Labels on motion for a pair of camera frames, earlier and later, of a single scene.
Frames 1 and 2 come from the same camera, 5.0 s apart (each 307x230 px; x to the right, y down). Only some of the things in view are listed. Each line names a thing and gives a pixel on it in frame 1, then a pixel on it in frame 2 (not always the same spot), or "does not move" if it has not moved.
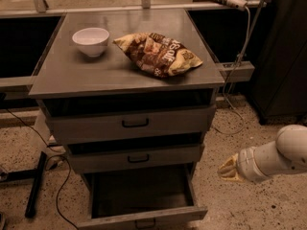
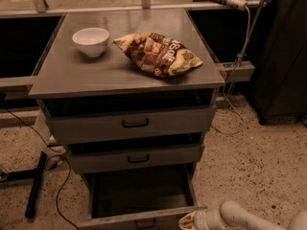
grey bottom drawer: x=144 y=195 does not move
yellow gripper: x=246 y=164 to x=202 y=219
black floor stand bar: x=34 y=195 does not move
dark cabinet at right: x=279 y=91 does not move
